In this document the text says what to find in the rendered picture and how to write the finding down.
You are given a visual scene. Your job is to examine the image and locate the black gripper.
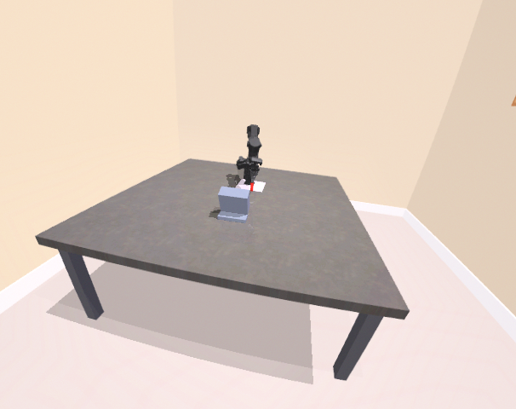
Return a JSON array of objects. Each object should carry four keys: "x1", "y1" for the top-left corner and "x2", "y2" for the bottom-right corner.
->
[{"x1": 244, "y1": 155, "x2": 262, "y2": 183}]

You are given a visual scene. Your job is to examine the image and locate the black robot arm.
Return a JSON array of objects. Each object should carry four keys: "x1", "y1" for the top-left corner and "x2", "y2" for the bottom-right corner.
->
[{"x1": 236, "y1": 124, "x2": 262, "y2": 173}]

